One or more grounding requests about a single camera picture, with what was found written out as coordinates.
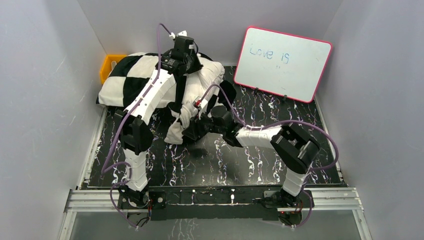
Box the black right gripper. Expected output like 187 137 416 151
181 109 225 142

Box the black white checkered pillowcase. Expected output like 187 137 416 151
96 52 237 145

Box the white pillow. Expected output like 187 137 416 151
182 57 225 110

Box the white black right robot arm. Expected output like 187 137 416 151
182 106 320 208

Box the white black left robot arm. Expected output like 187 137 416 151
115 36 203 208

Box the yellow plastic bin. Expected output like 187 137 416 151
99 54 126 85

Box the pink framed whiteboard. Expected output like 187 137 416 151
234 26 333 103

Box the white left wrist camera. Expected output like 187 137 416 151
169 30 188 41

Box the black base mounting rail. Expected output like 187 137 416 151
117 185 315 225

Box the aluminium frame rail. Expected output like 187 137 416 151
59 185 372 240

